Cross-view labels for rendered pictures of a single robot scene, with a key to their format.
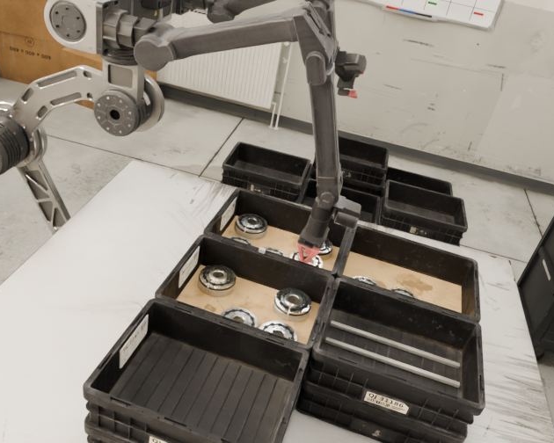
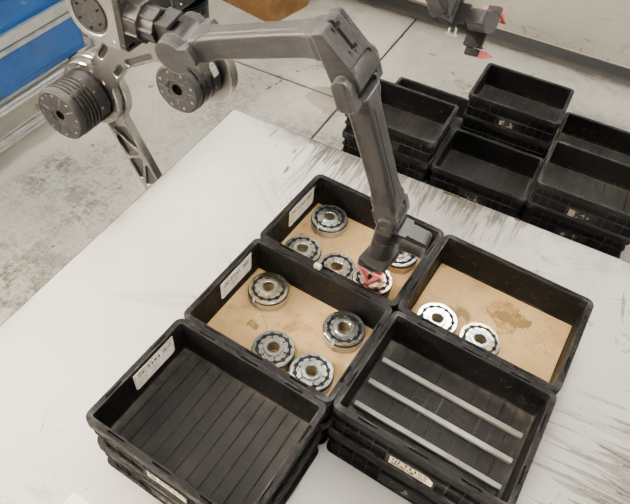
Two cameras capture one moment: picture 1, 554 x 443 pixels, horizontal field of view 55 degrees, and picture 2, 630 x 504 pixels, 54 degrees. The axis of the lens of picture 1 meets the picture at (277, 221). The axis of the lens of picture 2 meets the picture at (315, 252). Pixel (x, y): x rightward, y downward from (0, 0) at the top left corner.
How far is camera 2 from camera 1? 0.47 m
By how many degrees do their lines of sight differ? 21
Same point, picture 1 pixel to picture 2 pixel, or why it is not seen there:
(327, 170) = (381, 198)
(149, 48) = (169, 51)
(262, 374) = (284, 413)
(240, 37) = (261, 48)
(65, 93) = (137, 53)
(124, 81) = not seen: hidden behind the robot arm
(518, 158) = not seen: outside the picture
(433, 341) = (502, 398)
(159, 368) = (181, 391)
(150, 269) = (219, 256)
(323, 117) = (367, 143)
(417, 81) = not seen: outside the picture
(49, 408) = (86, 405)
